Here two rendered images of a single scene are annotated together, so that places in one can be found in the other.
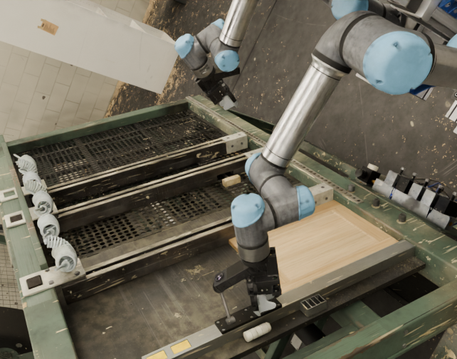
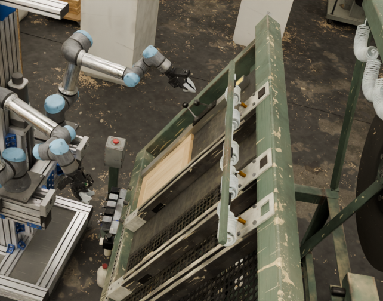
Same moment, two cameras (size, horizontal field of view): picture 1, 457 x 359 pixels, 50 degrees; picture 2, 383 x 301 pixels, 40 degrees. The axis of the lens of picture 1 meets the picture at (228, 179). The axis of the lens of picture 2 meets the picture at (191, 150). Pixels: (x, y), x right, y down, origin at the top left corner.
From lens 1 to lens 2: 3.44 m
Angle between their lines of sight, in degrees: 103
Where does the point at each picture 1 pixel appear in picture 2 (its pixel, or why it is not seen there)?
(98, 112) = not seen: outside the picture
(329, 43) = (76, 46)
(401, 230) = (136, 180)
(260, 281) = not seen: hidden behind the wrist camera
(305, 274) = (178, 150)
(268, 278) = not seen: hidden behind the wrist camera
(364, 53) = (82, 34)
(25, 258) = (265, 115)
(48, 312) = (260, 76)
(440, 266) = (146, 160)
